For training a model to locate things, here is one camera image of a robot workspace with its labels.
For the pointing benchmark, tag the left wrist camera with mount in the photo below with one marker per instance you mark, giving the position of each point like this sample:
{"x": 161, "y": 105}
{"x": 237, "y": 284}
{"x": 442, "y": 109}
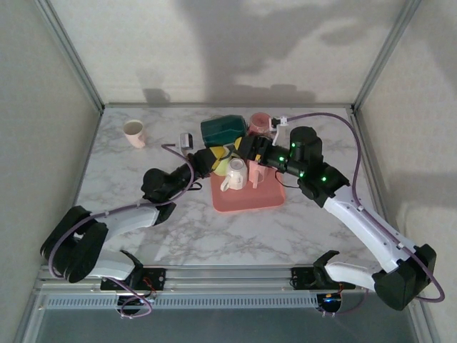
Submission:
{"x": 186, "y": 141}

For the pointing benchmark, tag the lime green mug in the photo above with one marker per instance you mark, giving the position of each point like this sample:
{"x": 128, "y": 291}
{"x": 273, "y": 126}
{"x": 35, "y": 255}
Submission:
{"x": 221, "y": 168}

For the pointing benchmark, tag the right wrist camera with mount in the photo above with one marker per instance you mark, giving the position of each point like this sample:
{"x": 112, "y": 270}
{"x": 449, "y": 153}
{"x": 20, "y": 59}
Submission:
{"x": 279, "y": 125}

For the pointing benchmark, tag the cream white mug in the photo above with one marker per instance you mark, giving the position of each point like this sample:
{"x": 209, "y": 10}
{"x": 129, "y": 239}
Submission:
{"x": 235, "y": 173}

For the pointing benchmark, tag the aluminium side rail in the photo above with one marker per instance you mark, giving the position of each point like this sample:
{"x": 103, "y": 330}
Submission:
{"x": 379, "y": 178}

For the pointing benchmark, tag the salmon pink plastic tray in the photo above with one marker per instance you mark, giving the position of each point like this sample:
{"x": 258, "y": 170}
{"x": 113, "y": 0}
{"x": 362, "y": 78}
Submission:
{"x": 250, "y": 200}

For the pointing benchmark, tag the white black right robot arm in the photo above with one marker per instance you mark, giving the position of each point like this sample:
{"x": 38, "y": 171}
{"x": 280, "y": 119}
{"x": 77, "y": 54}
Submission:
{"x": 367, "y": 221}

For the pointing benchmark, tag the pink mug white inside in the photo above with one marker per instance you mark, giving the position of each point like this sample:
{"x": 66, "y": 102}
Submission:
{"x": 257, "y": 174}

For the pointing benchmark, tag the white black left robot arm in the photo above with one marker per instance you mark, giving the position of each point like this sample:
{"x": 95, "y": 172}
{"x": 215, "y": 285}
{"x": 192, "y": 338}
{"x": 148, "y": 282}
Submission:
{"x": 125, "y": 218}

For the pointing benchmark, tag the dark green mug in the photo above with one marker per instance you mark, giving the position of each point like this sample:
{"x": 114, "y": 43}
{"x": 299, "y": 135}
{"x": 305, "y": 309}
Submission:
{"x": 221, "y": 130}

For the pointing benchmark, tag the wide slotted aluminium rail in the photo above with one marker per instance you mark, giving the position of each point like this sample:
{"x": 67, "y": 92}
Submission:
{"x": 228, "y": 278}

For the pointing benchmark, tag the salmon pink printed mug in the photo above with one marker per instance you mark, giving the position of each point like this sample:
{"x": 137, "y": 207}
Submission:
{"x": 258, "y": 123}

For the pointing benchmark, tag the small light pink mug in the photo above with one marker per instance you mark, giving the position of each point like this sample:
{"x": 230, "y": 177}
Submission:
{"x": 135, "y": 134}

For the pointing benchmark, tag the thin aluminium table rail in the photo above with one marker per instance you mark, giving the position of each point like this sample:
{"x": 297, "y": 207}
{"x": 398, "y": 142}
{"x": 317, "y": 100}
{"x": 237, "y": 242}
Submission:
{"x": 178, "y": 105}

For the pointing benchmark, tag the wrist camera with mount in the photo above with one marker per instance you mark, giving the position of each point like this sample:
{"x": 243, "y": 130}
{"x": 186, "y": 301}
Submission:
{"x": 186, "y": 141}
{"x": 279, "y": 125}

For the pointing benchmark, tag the control board with LED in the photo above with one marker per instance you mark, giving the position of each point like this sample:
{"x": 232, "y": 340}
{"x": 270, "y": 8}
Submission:
{"x": 134, "y": 303}
{"x": 330, "y": 303}

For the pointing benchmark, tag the aluminium frame post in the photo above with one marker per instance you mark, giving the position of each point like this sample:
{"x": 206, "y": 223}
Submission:
{"x": 383, "y": 53}
{"x": 73, "y": 53}

